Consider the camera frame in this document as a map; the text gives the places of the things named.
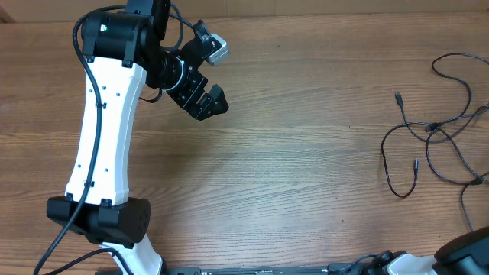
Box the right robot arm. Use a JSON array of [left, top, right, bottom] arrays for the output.
[[359, 227, 488, 275]]

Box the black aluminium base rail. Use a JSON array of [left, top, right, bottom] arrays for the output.
[[95, 261, 383, 275]]

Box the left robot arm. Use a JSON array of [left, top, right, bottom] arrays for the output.
[[47, 1, 228, 274]]

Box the thin black USB cable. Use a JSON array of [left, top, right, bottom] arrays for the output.
[[380, 91, 489, 199]]

